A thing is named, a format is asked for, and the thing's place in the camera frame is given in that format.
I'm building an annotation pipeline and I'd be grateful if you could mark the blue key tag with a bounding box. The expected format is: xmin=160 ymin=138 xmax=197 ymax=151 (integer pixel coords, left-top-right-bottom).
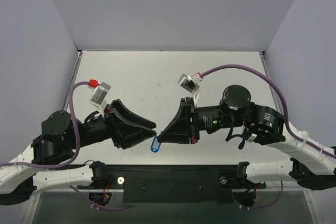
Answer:
xmin=150 ymin=136 xmax=161 ymax=153

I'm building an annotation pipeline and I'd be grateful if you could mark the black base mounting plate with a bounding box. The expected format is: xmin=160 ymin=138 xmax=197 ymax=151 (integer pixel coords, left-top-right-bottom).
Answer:
xmin=79 ymin=163 xmax=266 ymax=204

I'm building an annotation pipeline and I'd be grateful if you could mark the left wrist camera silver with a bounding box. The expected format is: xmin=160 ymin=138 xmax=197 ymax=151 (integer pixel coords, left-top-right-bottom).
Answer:
xmin=90 ymin=82 xmax=111 ymax=116

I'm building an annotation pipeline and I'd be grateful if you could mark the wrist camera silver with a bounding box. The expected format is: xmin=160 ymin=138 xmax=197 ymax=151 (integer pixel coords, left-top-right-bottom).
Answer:
xmin=90 ymin=82 xmax=111 ymax=116
xmin=178 ymin=72 xmax=203 ymax=105

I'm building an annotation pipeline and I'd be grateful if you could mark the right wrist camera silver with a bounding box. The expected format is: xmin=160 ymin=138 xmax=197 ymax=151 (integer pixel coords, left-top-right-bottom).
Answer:
xmin=178 ymin=72 xmax=203 ymax=105

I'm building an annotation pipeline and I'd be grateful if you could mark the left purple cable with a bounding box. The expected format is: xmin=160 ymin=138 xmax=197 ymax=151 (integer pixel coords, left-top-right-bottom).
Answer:
xmin=0 ymin=79 xmax=99 ymax=168

